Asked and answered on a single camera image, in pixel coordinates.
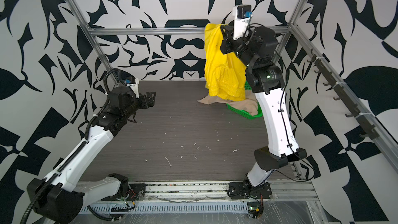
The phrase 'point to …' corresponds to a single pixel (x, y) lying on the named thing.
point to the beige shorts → (250, 102)
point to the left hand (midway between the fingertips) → (148, 90)
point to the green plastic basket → (243, 113)
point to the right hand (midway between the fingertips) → (223, 22)
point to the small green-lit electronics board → (254, 209)
